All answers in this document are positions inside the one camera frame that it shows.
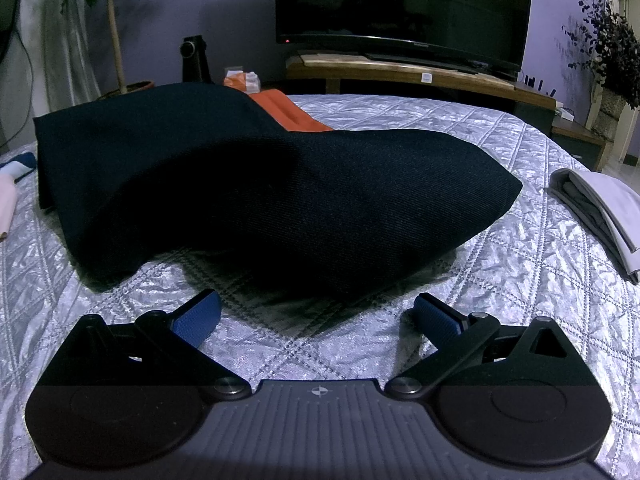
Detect dark navy storage bag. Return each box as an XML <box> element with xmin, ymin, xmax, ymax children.
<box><xmin>35</xmin><ymin>84</ymin><xmax>522</xmax><ymax>292</ymax></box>

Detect folded grey white clothes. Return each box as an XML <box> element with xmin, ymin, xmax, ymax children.
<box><xmin>549</xmin><ymin>168</ymin><xmax>639</xmax><ymax>285</ymax></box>

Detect silver quilted bedspread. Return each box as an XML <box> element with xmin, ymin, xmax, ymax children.
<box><xmin>1</xmin><ymin>94</ymin><xmax>639</xmax><ymax>479</ymax></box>

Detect pink garment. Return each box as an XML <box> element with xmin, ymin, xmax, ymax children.
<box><xmin>0</xmin><ymin>174</ymin><xmax>17</xmax><ymax>240</ymax></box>

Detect orange bag lining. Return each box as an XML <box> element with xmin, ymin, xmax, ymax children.
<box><xmin>250</xmin><ymin>89</ymin><xmax>332</xmax><ymax>132</ymax></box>

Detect white navy garment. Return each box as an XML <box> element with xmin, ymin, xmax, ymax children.
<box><xmin>0</xmin><ymin>152</ymin><xmax>37</xmax><ymax>182</ymax></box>

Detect orange white small box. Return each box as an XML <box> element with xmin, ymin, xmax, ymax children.
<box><xmin>222</xmin><ymin>68</ymin><xmax>262</xmax><ymax>94</ymax></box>

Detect black desktop speaker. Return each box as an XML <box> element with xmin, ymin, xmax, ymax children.
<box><xmin>180</xmin><ymin>35</ymin><xmax>212</xmax><ymax>84</ymax></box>

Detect wooden tv bench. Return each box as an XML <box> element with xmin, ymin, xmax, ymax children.
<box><xmin>286</xmin><ymin>54</ymin><xmax>613</xmax><ymax>171</ymax></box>

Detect sheer grey curtain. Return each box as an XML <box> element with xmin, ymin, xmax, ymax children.
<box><xmin>18</xmin><ymin>0</ymin><xmax>100</xmax><ymax>116</ymax></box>

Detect black flat screen television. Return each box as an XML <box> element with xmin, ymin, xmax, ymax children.
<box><xmin>276</xmin><ymin>0</ymin><xmax>532</xmax><ymax>80</ymax></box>

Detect dark leafy potted plant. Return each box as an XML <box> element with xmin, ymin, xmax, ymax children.
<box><xmin>563</xmin><ymin>0</ymin><xmax>639</xmax><ymax>141</ymax></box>

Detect black standing fan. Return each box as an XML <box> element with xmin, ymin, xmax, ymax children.
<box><xmin>1</xmin><ymin>0</ymin><xmax>34</xmax><ymax>153</ymax></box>

